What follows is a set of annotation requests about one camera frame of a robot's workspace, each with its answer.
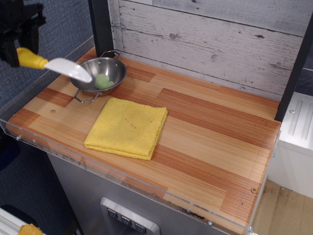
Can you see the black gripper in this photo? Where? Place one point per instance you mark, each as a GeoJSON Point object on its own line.
{"type": "Point", "coordinates": [18, 20]}

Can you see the yellow handled white toy knife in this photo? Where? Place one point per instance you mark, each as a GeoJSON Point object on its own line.
{"type": "Point", "coordinates": [63, 66]}

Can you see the steel colander bowl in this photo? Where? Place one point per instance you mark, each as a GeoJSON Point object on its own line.
{"type": "Point", "coordinates": [112, 67]}

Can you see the green toy vegetable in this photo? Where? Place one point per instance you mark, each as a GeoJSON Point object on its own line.
{"type": "Point", "coordinates": [102, 81]}

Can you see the folded yellow cloth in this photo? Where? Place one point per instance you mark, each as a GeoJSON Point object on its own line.
{"type": "Point", "coordinates": [127, 128]}

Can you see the stainless steel toy cabinet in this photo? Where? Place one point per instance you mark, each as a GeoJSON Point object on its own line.
{"type": "Point", "coordinates": [84, 190]}

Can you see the yellow object at bottom left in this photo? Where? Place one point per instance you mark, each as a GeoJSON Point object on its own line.
{"type": "Point", "coordinates": [29, 229]}

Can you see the silver button control panel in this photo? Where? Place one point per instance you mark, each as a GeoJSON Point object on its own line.
{"type": "Point", "coordinates": [123, 221]}

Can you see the white ribbed shelf unit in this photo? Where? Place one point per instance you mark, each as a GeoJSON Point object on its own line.
{"type": "Point", "coordinates": [292, 163]}

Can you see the clear acrylic guard rail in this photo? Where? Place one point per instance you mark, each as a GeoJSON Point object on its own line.
{"type": "Point", "coordinates": [212, 173]}

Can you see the right black frame post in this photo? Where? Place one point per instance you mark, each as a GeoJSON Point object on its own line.
{"type": "Point", "coordinates": [296, 72]}

